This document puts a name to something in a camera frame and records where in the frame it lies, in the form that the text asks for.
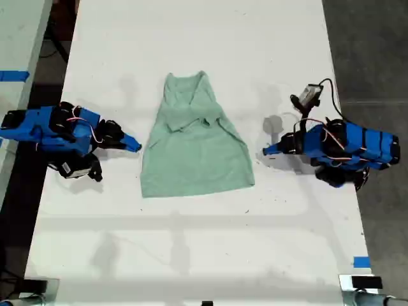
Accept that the long blue tape strip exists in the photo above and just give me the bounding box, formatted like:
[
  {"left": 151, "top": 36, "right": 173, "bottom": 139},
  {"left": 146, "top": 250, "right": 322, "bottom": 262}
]
[{"left": 0, "top": 70, "right": 31, "bottom": 83}]

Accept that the short black camera stalk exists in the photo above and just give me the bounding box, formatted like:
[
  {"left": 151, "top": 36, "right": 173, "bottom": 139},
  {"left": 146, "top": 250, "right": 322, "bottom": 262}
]
[
  {"left": 289, "top": 93, "right": 321, "bottom": 121},
  {"left": 89, "top": 154, "right": 104, "bottom": 183}
]

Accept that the white side table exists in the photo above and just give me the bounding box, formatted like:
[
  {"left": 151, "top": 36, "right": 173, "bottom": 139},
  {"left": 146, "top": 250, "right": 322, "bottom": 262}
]
[{"left": 0, "top": 0, "right": 54, "bottom": 201}]

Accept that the metal table clamp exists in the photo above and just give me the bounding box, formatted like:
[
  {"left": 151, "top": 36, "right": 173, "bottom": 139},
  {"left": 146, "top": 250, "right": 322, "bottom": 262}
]
[
  {"left": 0, "top": 277, "right": 61, "bottom": 306},
  {"left": 338, "top": 273, "right": 408, "bottom": 306}
]

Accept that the black floor cable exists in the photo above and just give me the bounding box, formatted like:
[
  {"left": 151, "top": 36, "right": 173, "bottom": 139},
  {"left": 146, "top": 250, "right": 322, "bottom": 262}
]
[{"left": 40, "top": 15, "right": 70, "bottom": 64}]

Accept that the small black box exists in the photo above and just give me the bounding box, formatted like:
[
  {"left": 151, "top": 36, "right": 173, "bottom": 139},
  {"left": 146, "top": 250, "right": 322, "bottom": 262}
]
[
  {"left": 351, "top": 275, "right": 384, "bottom": 290},
  {"left": 23, "top": 279, "right": 49, "bottom": 294}
]

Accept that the grey black camera box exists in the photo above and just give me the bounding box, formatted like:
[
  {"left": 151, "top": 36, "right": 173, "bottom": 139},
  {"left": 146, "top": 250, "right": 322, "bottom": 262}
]
[{"left": 298, "top": 83, "right": 323, "bottom": 105}]

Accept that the pale green T-shirt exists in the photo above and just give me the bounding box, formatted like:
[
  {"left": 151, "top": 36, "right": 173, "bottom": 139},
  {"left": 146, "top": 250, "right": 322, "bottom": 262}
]
[{"left": 140, "top": 70, "right": 256, "bottom": 199}]

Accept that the black camera cable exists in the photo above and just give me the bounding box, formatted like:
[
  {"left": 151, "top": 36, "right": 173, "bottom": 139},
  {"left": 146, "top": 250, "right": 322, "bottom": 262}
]
[{"left": 317, "top": 78, "right": 347, "bottom": 124}]

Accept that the black camera box with label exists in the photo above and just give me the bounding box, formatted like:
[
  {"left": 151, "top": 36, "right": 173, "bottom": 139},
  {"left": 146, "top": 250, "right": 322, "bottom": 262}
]
[{"left": 59, "top": 158, "right": 92, "bottom": 180}]

